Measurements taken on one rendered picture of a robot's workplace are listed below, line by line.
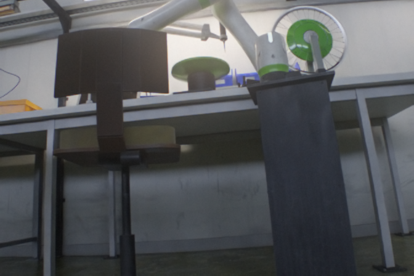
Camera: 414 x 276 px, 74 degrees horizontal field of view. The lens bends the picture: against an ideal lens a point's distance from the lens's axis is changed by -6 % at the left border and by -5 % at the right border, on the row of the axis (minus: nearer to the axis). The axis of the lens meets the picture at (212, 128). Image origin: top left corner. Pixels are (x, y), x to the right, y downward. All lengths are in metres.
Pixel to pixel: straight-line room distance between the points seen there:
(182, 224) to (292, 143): 1.49
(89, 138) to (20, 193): 2.13
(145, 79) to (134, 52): 0.09
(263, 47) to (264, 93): 0.21
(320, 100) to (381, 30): 1.96
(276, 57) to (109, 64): 0.65
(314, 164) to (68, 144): 0.80
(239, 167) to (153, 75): 1.59
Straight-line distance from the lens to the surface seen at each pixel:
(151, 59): 0.87
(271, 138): 1.07
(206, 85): 1.46
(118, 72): 0.84
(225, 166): 2.33
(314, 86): 1.12
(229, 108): 1.47
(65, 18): 3.19
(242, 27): 1.48
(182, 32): 1.80
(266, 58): 1.20
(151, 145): 0.85
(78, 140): 0.91
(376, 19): 3.04
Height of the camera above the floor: 0.40
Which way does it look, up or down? 13 degrees up
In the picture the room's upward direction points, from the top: 5 degrees counter-clockwise
